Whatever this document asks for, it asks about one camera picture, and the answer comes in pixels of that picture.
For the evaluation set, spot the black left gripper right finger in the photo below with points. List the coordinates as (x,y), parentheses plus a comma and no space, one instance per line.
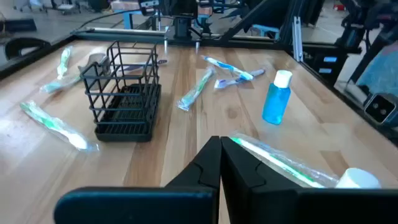
(280,205)

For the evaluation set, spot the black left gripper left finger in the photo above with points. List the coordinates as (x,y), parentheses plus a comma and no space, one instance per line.
(186,202)

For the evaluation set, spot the blue toothbrush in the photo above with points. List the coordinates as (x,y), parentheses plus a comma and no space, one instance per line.
(224,65)

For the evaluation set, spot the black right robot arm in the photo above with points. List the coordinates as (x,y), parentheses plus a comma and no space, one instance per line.
(183,28)

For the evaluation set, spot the small table-level camera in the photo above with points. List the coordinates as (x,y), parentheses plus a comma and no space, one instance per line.
(379,109)

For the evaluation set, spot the silver aluminium extrusion post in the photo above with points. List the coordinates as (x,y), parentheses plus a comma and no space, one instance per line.
(297,37)

